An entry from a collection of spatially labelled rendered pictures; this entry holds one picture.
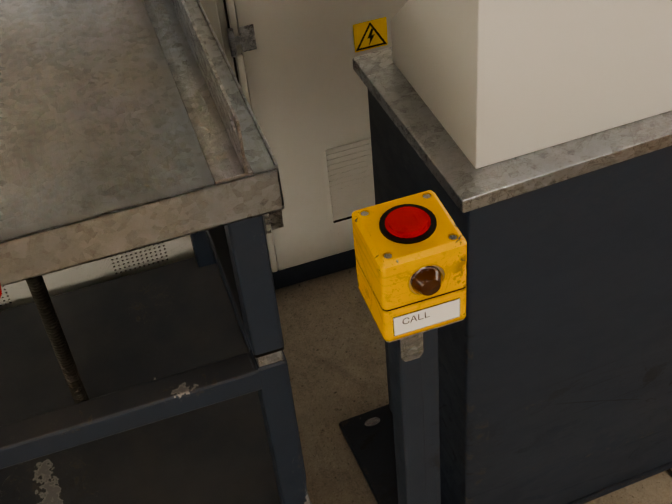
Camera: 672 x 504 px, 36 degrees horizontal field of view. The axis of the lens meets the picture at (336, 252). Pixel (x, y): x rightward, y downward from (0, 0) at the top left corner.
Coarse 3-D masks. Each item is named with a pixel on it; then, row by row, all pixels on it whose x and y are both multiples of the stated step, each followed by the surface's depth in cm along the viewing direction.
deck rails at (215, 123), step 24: (144, 0) 133; (168, 0) 132; (168, 24) 128; (192, 24) 115; (168, 48) 124; (192, 48) 122; (192, 72) 120; (216, 72) 107; (192, 96) 116; (216, 96) 111; (192, 120) 113; (216, 120) 112; (216, 144) 109; (240, 144) 103; (216, 168) 106; (240, 168) 106
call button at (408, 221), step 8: (400, 208) 91; (408, 208) 91; (416, 208) 91; (392, 216) 90; (400, 216) 90; (408, 216) 90; (416, 216) 90; (424, 216) 90; (392, 224) 90; (400, 224) 89; (408, 224) 89; (416, 224) 89; (424, 224) 89; (392, 232) 89; (400, 232) 89; (408, 232) 89; (416, 232) 89; (424, 232) 89
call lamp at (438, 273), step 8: (432, 264) 88; (416, 272) 88; (424, 272) 88; (432, 272) 88; (440, 272) 89; (408, 280) 89; (416, 280) 88; (424, 280) 88; (432, 280) 88; (440, 280) 89; (416, 288) 89; (424, 288) 88; (432, 288) 88
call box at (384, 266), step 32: (352, 224) 93; (384, 224) 90; (448, 224) 90; (384, 256) 88; (416, 256) 88; (448, 256) 89; (384, 288) 89; (448, 288) 91; (384, 320) 92; (416, 320) 92; (448, 320) 94
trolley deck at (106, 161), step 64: (0, 0) 137; (64, 0) 135; (128, 0) 134; (192, 0) 133; (0, 64) 125; (64, 64) 124; (128, 64) 123; (0, 128) 115; (64, 128) 114; (128, 128) 113; (192, 128) 112; (256, 128) 111; (0, 192) 107; (64, 192) 106; (128, 192) 105; (192, 192) 105; (256, 192) 107; (0, 256) 102; (64, 256) 105
